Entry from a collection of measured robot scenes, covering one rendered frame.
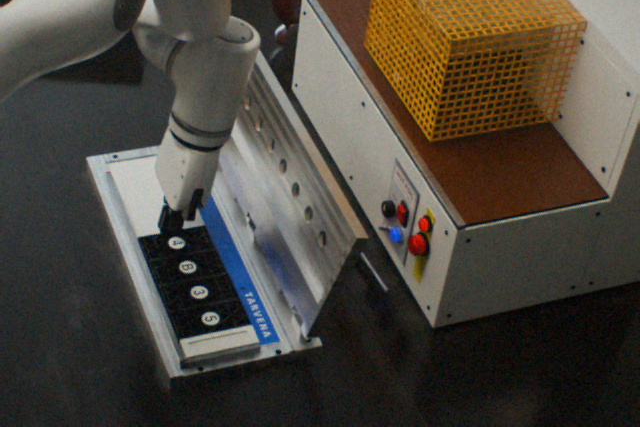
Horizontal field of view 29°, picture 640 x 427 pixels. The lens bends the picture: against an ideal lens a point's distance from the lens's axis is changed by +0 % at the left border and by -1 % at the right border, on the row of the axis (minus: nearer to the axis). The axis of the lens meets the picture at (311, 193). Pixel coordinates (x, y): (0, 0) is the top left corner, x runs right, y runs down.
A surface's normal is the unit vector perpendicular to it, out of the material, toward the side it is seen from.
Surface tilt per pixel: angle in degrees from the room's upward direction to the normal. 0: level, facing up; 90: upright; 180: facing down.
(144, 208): 0
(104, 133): 0
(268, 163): 73
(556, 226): 90
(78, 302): 0
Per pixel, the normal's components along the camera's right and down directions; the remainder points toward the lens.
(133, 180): 0.10, -0.74
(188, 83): -0.71, 0.23
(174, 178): -0.85, 0.05
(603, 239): 0.36, 0.65
